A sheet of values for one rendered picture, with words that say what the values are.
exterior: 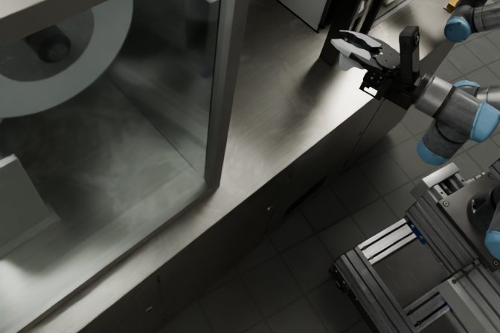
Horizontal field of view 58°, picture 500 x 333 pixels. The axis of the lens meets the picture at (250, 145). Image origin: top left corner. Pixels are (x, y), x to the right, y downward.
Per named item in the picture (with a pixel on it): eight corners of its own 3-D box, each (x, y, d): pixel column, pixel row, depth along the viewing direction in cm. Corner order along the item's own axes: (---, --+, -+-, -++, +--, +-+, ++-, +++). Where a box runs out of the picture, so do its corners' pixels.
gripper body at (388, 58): (355, 88, 97) (405, 116, 95) (370, 57, 91) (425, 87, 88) (367, 70, 102) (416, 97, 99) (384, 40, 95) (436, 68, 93)
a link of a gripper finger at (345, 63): (320, 64, 97) (359, 82, 96) (329, 42, 92) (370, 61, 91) (324, 56, 99) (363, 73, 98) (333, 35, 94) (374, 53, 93)
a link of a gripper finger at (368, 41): (331, 48, 101) (364, 71, 99) (341, 27, 97) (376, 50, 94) (338, 44, 103) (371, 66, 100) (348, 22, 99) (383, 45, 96)
